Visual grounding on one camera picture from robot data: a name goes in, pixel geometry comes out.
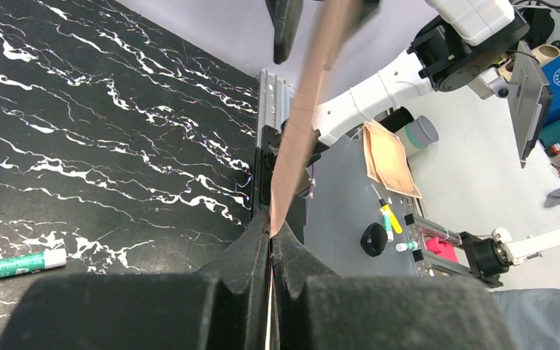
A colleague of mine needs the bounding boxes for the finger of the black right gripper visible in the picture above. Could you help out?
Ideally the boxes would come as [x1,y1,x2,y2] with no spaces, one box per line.
[265,0,303,64]

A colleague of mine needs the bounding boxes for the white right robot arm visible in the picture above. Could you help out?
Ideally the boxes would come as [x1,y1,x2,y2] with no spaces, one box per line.
[257,1,529,147]

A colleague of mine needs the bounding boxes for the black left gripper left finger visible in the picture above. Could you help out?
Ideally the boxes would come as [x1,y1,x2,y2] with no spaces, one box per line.
[0,212,270,349]

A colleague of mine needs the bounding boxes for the peach lined letter paper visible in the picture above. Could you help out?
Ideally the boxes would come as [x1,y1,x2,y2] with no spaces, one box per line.
[269,0,363,238]

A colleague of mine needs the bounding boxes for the yellow handled screwdriver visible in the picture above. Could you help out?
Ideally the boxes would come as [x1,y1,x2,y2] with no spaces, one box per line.
[371,184,403,241]

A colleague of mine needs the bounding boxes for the white green glue stick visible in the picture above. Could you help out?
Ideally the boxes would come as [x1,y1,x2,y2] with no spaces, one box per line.
[0,249,68,279]

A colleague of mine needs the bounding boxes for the brown paper sheets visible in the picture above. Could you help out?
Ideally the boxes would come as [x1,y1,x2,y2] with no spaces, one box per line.
[362,121,422,198]

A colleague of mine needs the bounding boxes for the black computer mouse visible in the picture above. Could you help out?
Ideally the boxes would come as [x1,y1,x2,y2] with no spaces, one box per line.
[360,222,388,257]

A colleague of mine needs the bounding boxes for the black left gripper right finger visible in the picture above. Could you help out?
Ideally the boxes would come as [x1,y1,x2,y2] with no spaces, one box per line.
[271,225,515,349]

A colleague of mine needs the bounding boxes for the grey tape roll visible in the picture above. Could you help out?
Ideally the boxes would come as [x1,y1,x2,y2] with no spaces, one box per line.
[395,115,440,158]

